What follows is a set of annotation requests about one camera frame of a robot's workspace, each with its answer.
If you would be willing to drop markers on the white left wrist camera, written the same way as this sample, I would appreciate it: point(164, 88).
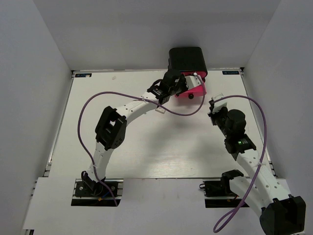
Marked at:
point(193, 80)

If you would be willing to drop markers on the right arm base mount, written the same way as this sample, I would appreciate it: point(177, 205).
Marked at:
point(217, 193)

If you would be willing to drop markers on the black drawer cabinet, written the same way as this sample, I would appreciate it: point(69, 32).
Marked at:
point(187, 60)

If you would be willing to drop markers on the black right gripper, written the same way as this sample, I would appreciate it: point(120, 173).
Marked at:
point(213, 116)

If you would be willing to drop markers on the white eraser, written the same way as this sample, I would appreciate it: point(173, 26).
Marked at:
point(160, 110)

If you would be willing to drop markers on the logo sticker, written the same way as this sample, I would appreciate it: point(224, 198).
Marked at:
point(83, 75)
point(229, 72)

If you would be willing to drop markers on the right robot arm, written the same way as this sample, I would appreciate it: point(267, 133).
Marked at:
point(279, 212)

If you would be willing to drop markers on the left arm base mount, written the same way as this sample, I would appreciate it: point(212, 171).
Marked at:
point(89, 193)

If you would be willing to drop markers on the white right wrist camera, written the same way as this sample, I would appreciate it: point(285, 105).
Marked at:
point(216, 104)

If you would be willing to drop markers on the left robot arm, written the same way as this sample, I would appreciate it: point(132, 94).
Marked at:
point(110, 130)

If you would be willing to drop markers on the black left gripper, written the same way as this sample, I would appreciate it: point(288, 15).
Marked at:
point(183, 80)

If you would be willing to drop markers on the right logo sticker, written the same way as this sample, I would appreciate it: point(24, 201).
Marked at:
point(229, 72)

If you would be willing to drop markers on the left logo sticker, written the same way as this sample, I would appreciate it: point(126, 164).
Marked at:
point(83, 75)

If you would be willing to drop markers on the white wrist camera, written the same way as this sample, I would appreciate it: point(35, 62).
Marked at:
point(193, 80)
point(216, 104)

